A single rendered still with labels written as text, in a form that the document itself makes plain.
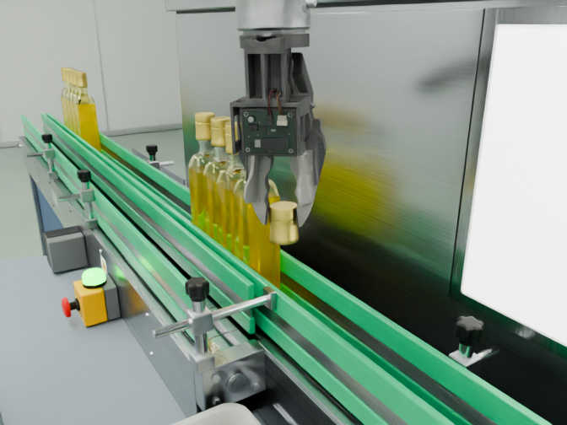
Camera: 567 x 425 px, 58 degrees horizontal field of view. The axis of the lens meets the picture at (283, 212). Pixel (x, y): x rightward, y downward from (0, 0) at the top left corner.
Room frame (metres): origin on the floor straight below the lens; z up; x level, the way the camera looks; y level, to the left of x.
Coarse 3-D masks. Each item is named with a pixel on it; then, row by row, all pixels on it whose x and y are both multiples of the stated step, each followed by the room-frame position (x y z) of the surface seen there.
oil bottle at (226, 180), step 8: (224, 176) 0.77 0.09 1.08; (232, 176) 0.76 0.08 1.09; (240, 176) 0.76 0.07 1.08; (216, 184) 0.78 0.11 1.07; (224, 184) 0.76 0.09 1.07; (232, 184) 0.75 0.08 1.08; (216, 192) 0.78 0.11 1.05; (224, 192) 0.76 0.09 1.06; (232, 192) 0.75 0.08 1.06; (224, 200) 0.76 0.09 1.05; (232, 200) 0.75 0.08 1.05; (224, 208) 0.76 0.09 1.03; (232, 208) 0.75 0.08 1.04; (224, 216) 0.76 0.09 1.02; (232, 216) 0.75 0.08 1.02; (224, 224) 0.76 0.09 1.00; (232, 224) 0.75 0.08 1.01; (224, 232) 0.76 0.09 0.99; (232, 232) 0.75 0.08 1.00; (224, 240) 0.77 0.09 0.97; (232, 240) 0.75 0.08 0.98; (232, 248) 0.75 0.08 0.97
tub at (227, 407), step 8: (216, 408) 0.53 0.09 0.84; (224, 408) 0.53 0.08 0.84; (232, 408) 0.53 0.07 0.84; (240, 408) 0.53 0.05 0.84; (192, 416) 0.52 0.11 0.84; (200, 416) 0.52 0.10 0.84; (208, 416) 0.52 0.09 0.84; (216, 416) 0.52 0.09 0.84; (224, 416) 0.53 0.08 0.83; (232, 416) 0.53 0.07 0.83; (240, 416) 0.53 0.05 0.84; (248, 416) 0.52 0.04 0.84; (176, 424) 0.50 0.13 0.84; (184, 424) 0.50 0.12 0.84; (192, 424) 0.51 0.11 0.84; (200, 424) 0.51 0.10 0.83; (208, 424) 0.52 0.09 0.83; (216, 424) 0.52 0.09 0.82; (224, 424) 0.53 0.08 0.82; (232, 424) 0.53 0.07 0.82; (240, 424) 0.52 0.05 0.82; (248, 424) 0.51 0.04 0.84; (256, 424) 0.50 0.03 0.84
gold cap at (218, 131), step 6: (216, 120) 0.82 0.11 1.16; (222, 120) 0.82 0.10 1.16; (228, 120) 0.82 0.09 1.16; (216, 126) 0.82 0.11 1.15; (222, 126) 0.82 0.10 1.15; (216, 132) 0.82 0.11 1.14; (222, 132) 0.82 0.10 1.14; (216, 138) 0.82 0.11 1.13; (222, 138) 0.82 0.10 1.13; (216, 144) 0.82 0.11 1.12; (222, 144) 0.82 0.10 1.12
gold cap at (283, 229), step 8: (272, 208) 0.56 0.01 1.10; (280, 208) 0.56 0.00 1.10; (288, 208) 0.56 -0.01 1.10; (272, 216) 0.56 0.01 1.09; (280, 216) 0.56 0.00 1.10; (288, 216) 0.56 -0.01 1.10; (272, 224) 0.56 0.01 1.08; (280, 224) 0.56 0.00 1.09; (288, 224) 0.56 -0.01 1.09; (296, 224) 0.56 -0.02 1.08; (272, 232) 0.56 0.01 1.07; (280, 232) 0.56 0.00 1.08; (288, 232) 0.56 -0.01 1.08; (296, 232) 0.56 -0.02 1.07; (272, 240) 0.56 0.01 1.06; (280, 240) 0.55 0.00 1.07; (288, 240) 0.55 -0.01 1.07; (296, 240) 0.56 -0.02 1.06
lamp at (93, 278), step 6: (90, 270) 0.90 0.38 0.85; (96, 270) 0.90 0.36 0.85; (102, 270) 0.91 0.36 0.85; (84, 276) 0.89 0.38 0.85; (90, 276) 0.88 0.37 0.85; (96, 276) 0.89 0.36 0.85; (102, 276) 0.89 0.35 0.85; (84, 282) 0.88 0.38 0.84; (90, 282) 0.88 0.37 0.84; (96, 282) 0.88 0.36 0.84; (102, 282) 0.89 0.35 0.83; (90, 288) 0.88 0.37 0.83
